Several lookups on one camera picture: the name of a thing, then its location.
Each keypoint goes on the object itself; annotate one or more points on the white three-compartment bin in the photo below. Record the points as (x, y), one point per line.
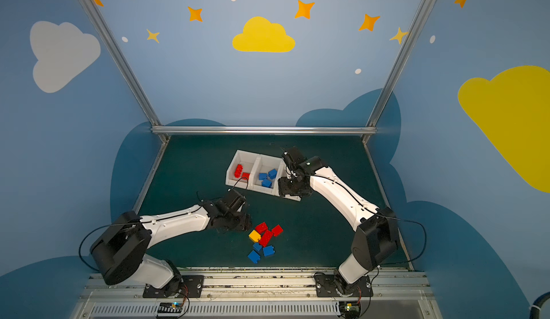
(254, 164)

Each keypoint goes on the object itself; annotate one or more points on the aluminium front rail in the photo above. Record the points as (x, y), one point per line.
(253, 292)

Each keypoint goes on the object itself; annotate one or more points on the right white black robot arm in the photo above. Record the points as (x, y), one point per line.
(376, 230)

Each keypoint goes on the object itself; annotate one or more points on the yellow lego brick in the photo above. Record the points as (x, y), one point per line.
(254, 236)

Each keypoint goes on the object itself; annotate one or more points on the left circuit board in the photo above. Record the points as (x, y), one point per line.
(169, 310)

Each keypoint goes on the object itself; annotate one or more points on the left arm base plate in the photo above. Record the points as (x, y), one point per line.
(189, 285)

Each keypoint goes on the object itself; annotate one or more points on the aluminium frame left post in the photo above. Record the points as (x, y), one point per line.
(96, 18)

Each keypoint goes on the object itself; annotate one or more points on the aluminium frame back bar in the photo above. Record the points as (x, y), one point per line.
(300, 131)

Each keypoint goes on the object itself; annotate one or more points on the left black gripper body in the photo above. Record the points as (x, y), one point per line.
(240, 221)

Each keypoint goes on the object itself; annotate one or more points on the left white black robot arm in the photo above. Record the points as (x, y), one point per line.
(120, 253)

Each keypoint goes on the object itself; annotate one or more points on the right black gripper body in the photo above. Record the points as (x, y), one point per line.
(288, 186)

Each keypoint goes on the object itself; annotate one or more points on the aluminium frame post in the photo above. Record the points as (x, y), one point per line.
(419, 20)
(96, 18)

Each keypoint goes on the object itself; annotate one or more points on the red long lego brick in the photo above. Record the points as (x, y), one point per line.
(266, 238)

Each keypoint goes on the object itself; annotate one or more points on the right circuit board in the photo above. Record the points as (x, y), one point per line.
(349, 310)

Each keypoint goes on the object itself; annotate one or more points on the circuit board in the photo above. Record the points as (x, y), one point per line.
(349, 310)
(169, 310)

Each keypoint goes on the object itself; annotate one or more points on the aluminium frame right post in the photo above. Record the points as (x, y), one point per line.
(419, 20)

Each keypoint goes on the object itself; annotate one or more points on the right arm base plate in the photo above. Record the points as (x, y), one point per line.
(333, 286)

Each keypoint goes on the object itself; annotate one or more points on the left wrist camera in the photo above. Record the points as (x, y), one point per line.
(233, 201)

